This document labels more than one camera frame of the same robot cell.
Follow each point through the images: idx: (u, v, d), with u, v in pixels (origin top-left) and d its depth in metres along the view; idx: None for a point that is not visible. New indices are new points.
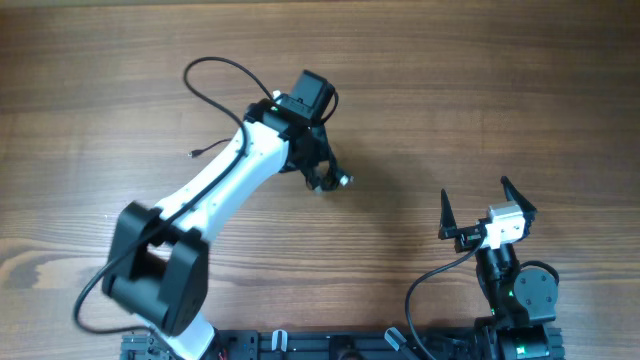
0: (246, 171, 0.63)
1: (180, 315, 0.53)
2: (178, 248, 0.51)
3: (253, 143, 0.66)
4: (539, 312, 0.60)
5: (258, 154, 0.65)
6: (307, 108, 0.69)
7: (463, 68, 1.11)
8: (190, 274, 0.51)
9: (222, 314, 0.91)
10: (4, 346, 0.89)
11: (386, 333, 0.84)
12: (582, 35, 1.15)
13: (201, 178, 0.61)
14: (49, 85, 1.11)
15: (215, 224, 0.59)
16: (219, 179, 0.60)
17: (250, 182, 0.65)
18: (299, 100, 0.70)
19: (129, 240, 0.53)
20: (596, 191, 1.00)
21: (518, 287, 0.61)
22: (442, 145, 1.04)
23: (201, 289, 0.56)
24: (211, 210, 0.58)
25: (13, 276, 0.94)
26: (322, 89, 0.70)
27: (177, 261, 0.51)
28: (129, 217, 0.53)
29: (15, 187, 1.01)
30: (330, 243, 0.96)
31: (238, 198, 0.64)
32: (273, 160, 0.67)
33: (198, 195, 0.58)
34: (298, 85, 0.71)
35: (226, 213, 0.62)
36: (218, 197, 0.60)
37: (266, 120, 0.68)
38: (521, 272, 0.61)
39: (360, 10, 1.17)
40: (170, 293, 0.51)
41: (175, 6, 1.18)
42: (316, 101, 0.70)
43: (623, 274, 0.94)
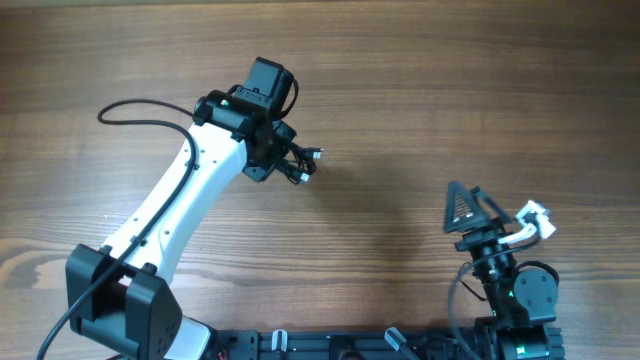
0: (199, 186, 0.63)
1: (153, 346, 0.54)
2: (133, 288, 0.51)
3: (204, 152, 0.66)
4: (538, 312, 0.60)
5: (210, 163, 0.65)
6: (265, 97, 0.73)
7: (463, 68, 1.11)
8: (149, 312, 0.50)
9: (221, 314, 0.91)
10: (4, 347, 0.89)
11: (386, 333, 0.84)
12: (581, 34, 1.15)
13: (151, 203, 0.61)
14: (49, 85, 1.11)
15: (175, 244, 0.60)
16: (170, 202, 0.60)
17: (208, 193, 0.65)
18: (255, 90, 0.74)
19: (85, 284, 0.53)
20: (596, 191, 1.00)
21: (518, 288, 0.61)
22: (442, 145, 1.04)
23: (173, 314, 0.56)
24: (167, 230, 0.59)
25: (13, 276, 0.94)
26: (278, 76, 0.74)
27: (134, 302, 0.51)
28: (81, 261, 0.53)
29: (14, 187, 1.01)
30: (329, 243, 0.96)
31: (198, 209, 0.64)
32: (229, 165, 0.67)
33: (148, 224, 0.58)
34: (253, 76, 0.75)
35: (188, 229, 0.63)
36: (173, 218, 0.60)
37: (219, 115, 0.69)
38: (522, 273, 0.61)
39: (360, 10, 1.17)
40: (136, 331, 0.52)
41: (175, 6, 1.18)
42: (274, 90, 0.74)
43: (623, 274, 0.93)
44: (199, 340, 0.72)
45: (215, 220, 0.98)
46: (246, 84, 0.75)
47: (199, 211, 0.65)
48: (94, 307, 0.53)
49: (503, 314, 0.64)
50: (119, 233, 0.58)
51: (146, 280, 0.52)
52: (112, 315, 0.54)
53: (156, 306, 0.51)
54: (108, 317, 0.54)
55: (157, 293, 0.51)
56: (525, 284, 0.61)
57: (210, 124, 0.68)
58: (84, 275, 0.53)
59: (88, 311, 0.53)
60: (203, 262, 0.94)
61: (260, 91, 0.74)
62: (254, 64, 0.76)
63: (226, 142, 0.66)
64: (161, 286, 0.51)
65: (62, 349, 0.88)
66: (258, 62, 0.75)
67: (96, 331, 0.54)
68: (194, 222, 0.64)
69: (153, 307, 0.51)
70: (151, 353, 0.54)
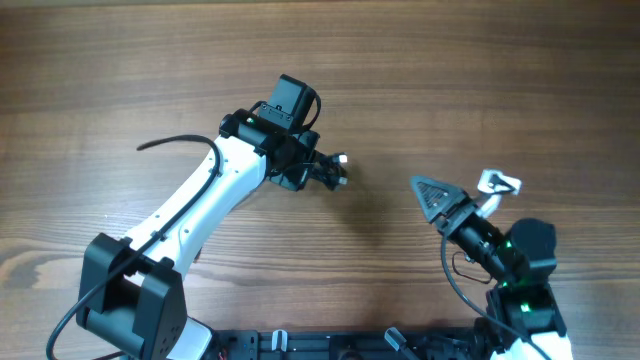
0: (219, 193, 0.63)
1: (157, 346, 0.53)
2: (148, 281, 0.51)
3: (227, 161, 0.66)
4: (538, 258, 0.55)
5: (233, 172, 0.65)
6: (286, 116, 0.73)
7: (463, 68, 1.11)
8: (162, 307, 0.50)
9: (221, 314, 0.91)
10: (4, 347, 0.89)
11: (386, 333, 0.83)
12: (581, 34, 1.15)
13: (173, 202, 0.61)
14: (49, 85, 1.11)
15: (192, 246, 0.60)
16: (193, 203, 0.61)
17: (227, 200, 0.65)
18: (278, 108, 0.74)
19: (100, 273, 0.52)
20: (596, 191, 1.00)
21: (515, 233, 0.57)
22: (442, 145, 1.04)
23: (179, 316, 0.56)
24: (187, 229, 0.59)
25: (13, 276, 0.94)
26: (301, 94, 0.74)
27: (149, 294, 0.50)
28: (98, 249, 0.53)
29: (14, 187, 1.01)
30: (331, 243, 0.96)
31: (216, 216, 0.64)
32: (251, 176, 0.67)
33: (170, 220, 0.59)
34: (277, 93, 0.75)
35: (205, 233, 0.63)
36: (193, 218, 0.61)
37: (243, 131, 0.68)
38: (518, 222, 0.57)
39: (360, 10, 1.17)
40: (144, 325, 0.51)
41: (175, 6, 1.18)
42: (296, 108, 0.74)
43: (623, 273, 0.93)
44: (199, 341, 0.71)
45: None
46: (270, 100, 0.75)
47: (216, 217, 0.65)
48: (104, 298, 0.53)
49: (506, 271, 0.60)
50: (139, 227, 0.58)
51: (163, 274, 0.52)
52: (120, 309, 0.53)
53: (169, 301, 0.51)
54: (116, 310, 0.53)
55: (172, 288, 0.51)
56: (522, 232, 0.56)
57: (235, 139, 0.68)
58: (100, 264, 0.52)
59: (98, 301, 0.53)
60: (203, 262, 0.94)
61: (283, 109, 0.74)
62: (279, 81, 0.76)
63: (249, 156, 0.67)
64: (176, 282, 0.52)
65: (61, 348, 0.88)
66: (283, 80, 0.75)
67: (100, 325, 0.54)
68: (210, 227, 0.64)
69: (166, 303, 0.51)
70: (154, 352, 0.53)
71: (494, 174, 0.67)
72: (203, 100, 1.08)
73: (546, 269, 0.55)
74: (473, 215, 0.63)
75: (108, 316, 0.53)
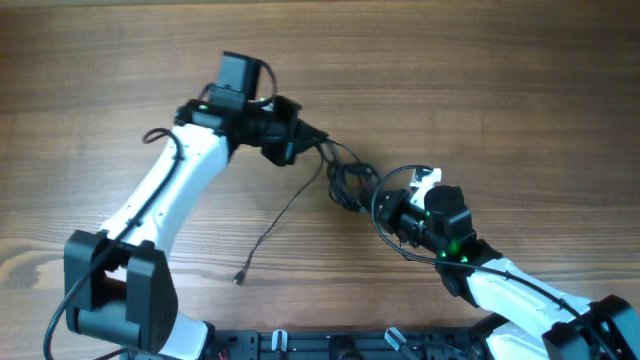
0: (186, 176, 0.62)
1: (153, 329, 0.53)
2: (133, 263, 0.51)
3: (188, 146, 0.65)
4: (454, 213, 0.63)
5: (195, 155, 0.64)
6: (236, 94, 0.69)
7: (463, 68, 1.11)
8: (151, 285, 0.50)
9: (221, 314, 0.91)
10: (4, 347, 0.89)
11: (386, 333, 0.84)
12: (581, 34, 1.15)
13: (141, 191, 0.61)
14: (49, 84, 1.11)
15: (168, 229, 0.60)
16: (161, 188, 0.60)
17: (195, 183, 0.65)
18: (227, 88, 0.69)
19: (83, 268, 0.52)
20: (596, 191, 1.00)
21: (430, 201, 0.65)
22: (442, 145, 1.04)
23: (171, 299, 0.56)
24: (161, 213, 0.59)
25: (13, 276, 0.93)
26: (246, 67, 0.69)
27: (136, 276, 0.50)
28: (78, 245, 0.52)
29: (15, 187, 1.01)
30: (330, 243, 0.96)
31: (187, 199, 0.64)
32: (213, 158, 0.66)
33: (143, 206, 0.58)
34: (221, 71, 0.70)
35: (178, 216, 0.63)
36: (166, 202, 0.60)
37: (199, 117, 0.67)
38: (428, 192, 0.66)
39: (360, 10, 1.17)
40: (137, 308, 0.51)
41: (176, 6, 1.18)
42: (244, 83, 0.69)
43: (623, 273, 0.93)
44: (198, 336, 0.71)
45: (213, 221, 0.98)
46: (218, 81, 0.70)
47: (188, 200, 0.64)
48: (92, 293, 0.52)
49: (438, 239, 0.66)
50: (112, 219, 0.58)
51: (145, 253, 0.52)
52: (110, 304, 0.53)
53: (157, 278, 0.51)
54: (107, 305, 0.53)
55: (157, 267, 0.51)
56: (433, 199, 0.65)
57: (191, 126, 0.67)
58: (81, 260, 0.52)
59: (87, 296, 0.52)
60: (203, 262, 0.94)
61: (231, 88, 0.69)
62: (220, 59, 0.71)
63: (207, 138, 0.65)
64: (160, 259, 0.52)
65: (62, 348, 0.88)
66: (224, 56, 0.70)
67: (93, 323, 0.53)
68: (182, 211, 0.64)
69: (154, 281, 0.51)
70: (153, 337, 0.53)
71: (417, 169, 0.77)
72: None
73: (464, 221, 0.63)
74: (406, 205, 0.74)
75: (99, 312, 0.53)
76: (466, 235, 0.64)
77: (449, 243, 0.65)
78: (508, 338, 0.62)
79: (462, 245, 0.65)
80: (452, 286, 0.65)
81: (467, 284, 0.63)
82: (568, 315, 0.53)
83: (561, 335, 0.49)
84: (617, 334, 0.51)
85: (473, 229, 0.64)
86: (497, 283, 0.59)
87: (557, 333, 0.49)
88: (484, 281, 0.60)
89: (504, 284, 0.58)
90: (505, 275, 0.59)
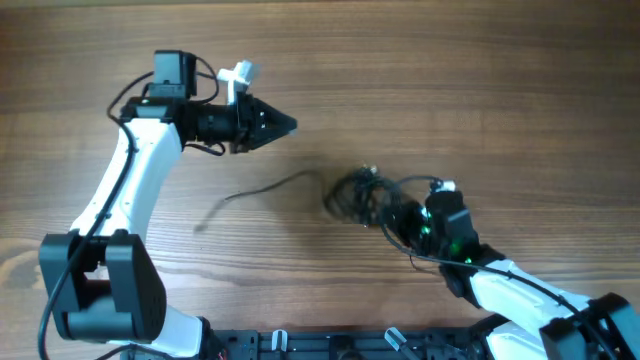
0: (143, 166, 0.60)
1: (146, 313, 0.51)
2: (109, 252, 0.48)
3: (139, 138, 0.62)
4: (452, 212, 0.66)
5: (149, 145, 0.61)
6: (178, 86, 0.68)
7: (463, 68, 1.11)
8: (134, 269, 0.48)
9: (222, 314, 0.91)
10: (4, 347, 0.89)
11: (386, 333, 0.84)
12: (581, 34, 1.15)
13: (103, 187, 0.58)
14: (49, 85, 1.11)
15: (139, 217, 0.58)
16: (121, 180, 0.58)
17: (154, 173, 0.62)
18: (166, 82, 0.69)
19: (58, 269, 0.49)
20: (596, 191, 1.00)
21: (431, 201, 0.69)
22: (442, 145, 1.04)
23: (155, 283, 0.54)
24: (127, 202, 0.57)
25: (13, 276, 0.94)
26: (180, 60, 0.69)
27: (115, 264, 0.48)
28: (51, 247, 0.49)
29: (15, 187, 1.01)
30: (329, 243, 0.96)
31: (150, 190, 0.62)
32: (168, 145, 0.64)
33: (108, 198, 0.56)
34: (156, 68, 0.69)
35: (145, 206, 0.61)
36: (130, 191, 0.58)
37: (143, 110, 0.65)
38: (429, 195, 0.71)
39: (361, 10, 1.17)
40: (124, 296, 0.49)
41: (176, 7, 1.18)
42: (183, 75, 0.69)
43: (623, 273, 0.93)
44: (194, 331, 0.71)
45: (213, 220, 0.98)
46: (156, 79, 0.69)
47: (151, 191, 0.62)
48: (76, 294, 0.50)
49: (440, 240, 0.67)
50: (79, 218, 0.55)
51: (119, 240, 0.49)
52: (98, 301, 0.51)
53: (137, 261, 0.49)
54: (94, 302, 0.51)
55: (136, 250, 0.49)
56: (433, 200, 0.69)
57: (136, 119, 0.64)
58: (57, 260, 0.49)
59: (71, 298, 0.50)
60: (203, 262, 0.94)
61: (170, 82, 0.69)
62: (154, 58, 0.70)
63: (157, 126, 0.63)
64: (136, 242, 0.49)
65: (63, 348, 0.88)
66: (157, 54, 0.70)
67: (83, 325, 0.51)
68: (148, 201, 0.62)
69: (136, 265, 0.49)
70: (147, 321, 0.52)
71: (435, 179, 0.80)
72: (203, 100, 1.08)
73: (462, 221, 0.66)
74: None
75: (87, 312, 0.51)
76: (466, 237, 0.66)
77: (449, 244, 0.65)
78: (508, 336, 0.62)
79: (464, 247, 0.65)
80: (454, 286, 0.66)
81: (471, 285, 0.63)
82: (568, 311, 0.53)
83: (558, 329, 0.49)
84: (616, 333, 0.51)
85: (475, 231, 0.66)
86: (497, 282, 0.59)
87: (554, 327, 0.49)
88: (486, 281, 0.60)
89: (506, 283, 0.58)
90: (508, 274, 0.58)
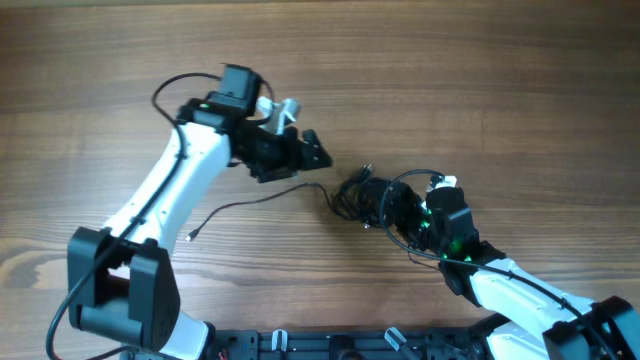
0: (189, 174, 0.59)
1: (156, 328, 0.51)
2: (136, 261, 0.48)
3: (190, 145, 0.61)
4: (454, 210, 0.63)
5: (198, 153, 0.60)
6: (240, 100, 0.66)
7: (463, 68, 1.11)
8: (156, 283, 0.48)
9: (222, 314, 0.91)
10: (4, 347, 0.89)
11: (386, 333, 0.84)
12: (581, 35, 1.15)
13: (144, 188, 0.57)
14: (49, 84, 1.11)
15: (172, 227, 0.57)
16: (164, 186, 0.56)
17: (198, 183, 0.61)
18: (229, 95, 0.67)
19: (85, 265, 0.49)
20: (596, 191, 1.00)
21: (431, 199, 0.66)
22: (442, 145, 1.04)
23: (173, 298, 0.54)
24: (164, 210, 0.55)
25: (13, 276, 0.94)
26: (249, 78, 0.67)
27: (139, 274, 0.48)
28: (81, 241, 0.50)
29: (15, 187, 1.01)
30: (330, 243, 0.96)
31: (190, 199, 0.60)
32: (215, 157, 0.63)
33: (147, 203, 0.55)
34: (224, 79, 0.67)
35: (181, 216, 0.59)
36: (169, 199, 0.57)
37: (200, 116, 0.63)
38: (429, 192, 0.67)
39: (361, 10, 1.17)
40: (140, 307, 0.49)
41: (176, 6, 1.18)
42: (247, 92, 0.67)
43: (623, 274, 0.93)
44: (199, 336, 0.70)
45: (213, 220, 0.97)
46: (220, 89, 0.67)
47: (190, 200, 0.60)
48: (95, 291, 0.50)
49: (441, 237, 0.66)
50: (115, 216, 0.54)
51: (149, 251, 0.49)
52: (112, 302, 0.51)
53: (161, 276, 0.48)
54: (108, 303, 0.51)
55: (161, 265, 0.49)
56: (434, 197, 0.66)
57: (193, 124, 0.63)
58: (84, 256, 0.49)
59: (89, 294, 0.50)
60: (203, 262, 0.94)
61: (234, 95, 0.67)
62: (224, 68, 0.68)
63: (211, 137, 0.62)
64: (164, 257, 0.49)
65: (63, 348, 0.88)
66: (228, 65, 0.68)
67: (93, 322, 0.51)
68: (186, 211, 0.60)
69: (159, 279, 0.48)
70: (155, 336, 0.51)
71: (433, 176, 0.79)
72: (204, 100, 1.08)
73: (465, 219, 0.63)
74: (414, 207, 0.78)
75: (101, 310, 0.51)
76: (468, 235, 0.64)
77: (450, 242, 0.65)
78: (507, 337, 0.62)
79: (464, 244, 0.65)
80: (454, 283, 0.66)
81: (470, 284, 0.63)
82: (570, 314, 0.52)
83: (561, 332, 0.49)
84: (618, 335, 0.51)
85: (475, 228, 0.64)
86: (501, 282, 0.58)
87: (557, 331, 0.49)
88: (486, 279, 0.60)
89: (507, 283, 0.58)
90: (508, 274, 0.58)
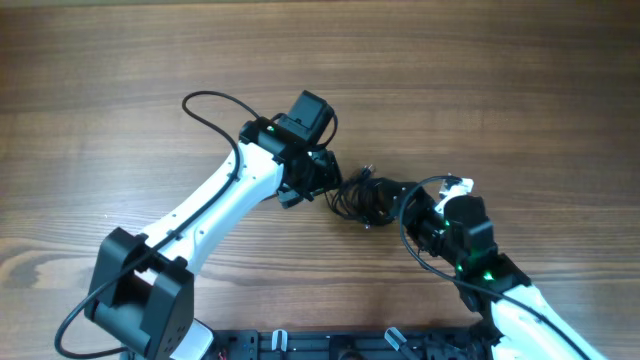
0: (236, 197, 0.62)
1: (162, 344, 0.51)
2: (161, 279, 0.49)
3: (246, 166, 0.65)
4: (475, 224, 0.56)
5: (251, 178, 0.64)
6: (305, 129, 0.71)
7: (463, 68, 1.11)
8: (172, 306, 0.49)
9: (222, 314, 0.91)
10: (4, 347, 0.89)
11: (386, 333, 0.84)
12: (581, 35, 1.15)
13: (192, 202, 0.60)
14: (49, 84, 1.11)
15: (207, 246, 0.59)
16: (209, 205, 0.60)
17: (242, 206, 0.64)
18: (298, 121, 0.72)
19: (115, 268, 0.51)
20: (596, 191, 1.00)
21: (449, 210, 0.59)
22: (442, 144, 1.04)
23: (186, 317, 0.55)
24: (202, 230, 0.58)
25: (13, 276, 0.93)
26: (320, 110, 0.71)
27: (161, 291, 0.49)
28: (115, 244, 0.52)
29: (15, 187, 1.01)
30: (330, 243, 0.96)
31: (231, 220, 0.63)
32: (265, 184, 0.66)
33: (187, 220, 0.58)
34: (296, 106, 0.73)
35: (218, 236, 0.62)
36: (210, 220, 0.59)
37: (264, 139, 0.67)
38: (448, 202, 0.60)
39: (360, 10, 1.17)
40: (152, 322, 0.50)
41: (176, 6, 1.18)
42: (315, 122, 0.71)
43: (623, 273, 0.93)
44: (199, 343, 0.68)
45: None
46: (291, 114, 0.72)
47: (232, 221, 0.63)
48: (115, 294, 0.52)
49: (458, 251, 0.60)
50: (157, 224, 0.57)
51: (175, 272, 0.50)
52: (129, 307, 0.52)
53: (180, 299, 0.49)
54: (125, 307, 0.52)
55: (184, 288, 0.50)
56: (452, 208, 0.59)
57: (255, 145, 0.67)
58: (115, 259, 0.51)
59: (109, 295, 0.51)
60: None
61: (301, 122, 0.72)
62: (301, 95, 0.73)
63: (267, 163, 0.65)
64: (188, 282, 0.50)
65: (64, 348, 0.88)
66: (305, 94, 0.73)
67: (106, 321, 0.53)
68: (224, 231, 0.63)
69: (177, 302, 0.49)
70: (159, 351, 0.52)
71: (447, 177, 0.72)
72: (203, 100, 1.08)
73: (486, 233, 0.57)
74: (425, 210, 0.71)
75: (116, 311, 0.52)
76: (488, 250, 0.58)
77: (468, 257, 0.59)
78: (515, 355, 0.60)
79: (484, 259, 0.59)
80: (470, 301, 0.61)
81: (490, 308, 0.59)
82: None
83: None
84: None
85: (495, 243, 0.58)
86: (528, 321, 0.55)
87: None
88: (512, 313, 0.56)
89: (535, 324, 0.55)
90: (539, 316, 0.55)
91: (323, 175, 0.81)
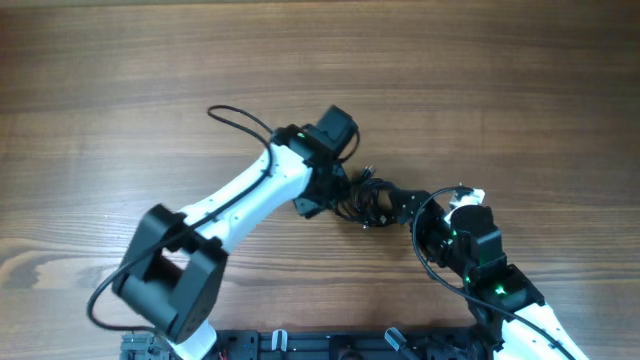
0: (267, 192, 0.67)
1: (186, 322, 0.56)
2: (198, 257, 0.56)
3: (278, 165, 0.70)
4: (483, 234, 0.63)
5: (282, 177, 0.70)
6: (332, 141, 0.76)
7: (463, 68, 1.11)
8: (204, 282, 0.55)
9: (222, 314, 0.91)
10: (5, 347, 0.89)
11: (386, 333, 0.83)
12: (581, 35, 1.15)
13: (228, 191, 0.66)
14: (49, 84, 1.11)
15: (237, 233, 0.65)
16: (243, 195, 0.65)
17: (270, 202, 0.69)
18: (324, 133, 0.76)
19: (152, 241, 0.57)
20: (596, 191, 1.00)
21: (457, 219, 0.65)
22: (442, 145, 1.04)
23: (210, 300, 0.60)
24: (237, 216, 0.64)
25: (13, 276, 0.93)
26: (347, 125, 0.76)
27: (197, 267, 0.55)
28: (155, 220, 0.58)
29: (15, 187, 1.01)
30: (330, 243, 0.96)
31: (259, 214, 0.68)
32: (292, 184, 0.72)
33: (224, 205, 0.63)
34: (325, 118, 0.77)
35: (247, 225, 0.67)
36: (243, 208, 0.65)
37: (294, 144, 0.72)
38: (455, 211, 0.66)
39: (360, 10, 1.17)
40: (181, 298, 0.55)
41: (176, 6, 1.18)
42: (341, 137, 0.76)
43: (623, 274, 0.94)
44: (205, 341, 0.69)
45: None
46: (318, 125, 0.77)
47: (259, 215, 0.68)
48: (149, 267, 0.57)
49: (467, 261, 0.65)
50: (196, 206, 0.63)
51: (210, 252, 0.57)
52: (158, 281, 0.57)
53: (212, 277, 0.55)
54: (155, 280, 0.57)
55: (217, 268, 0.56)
56: (461, 218, 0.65)
57: (287, 148, 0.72)
58: (155, 234, 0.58)
59: (142, 267, 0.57)
60: None
61: (329, 135, 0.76)
62: (329, 109, 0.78)
63: (296, 165, 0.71)
64: (221, 262, 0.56)
65: (65, 348, 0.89)
66: (333, 108, 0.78)
67: (135, 292, 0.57)
68: (252, 222, 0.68)
69: (210, 279, 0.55)
70: (182, 329, 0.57)
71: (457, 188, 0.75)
72: (203, 100, 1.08)
73: (493, 243, 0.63)
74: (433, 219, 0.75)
75: (145, 284, 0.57)
76: (495, 260, 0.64)
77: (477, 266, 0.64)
78: None
79: (491, 269, 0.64)
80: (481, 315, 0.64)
81: (500, 324, 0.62)
82: None
83: None
84: None
85: (503, 253, 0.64)
86: (542, 346, 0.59)
87: None
88: (526, 337, 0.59)
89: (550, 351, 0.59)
90: (554, 342, 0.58)
91: (341, 185, 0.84)
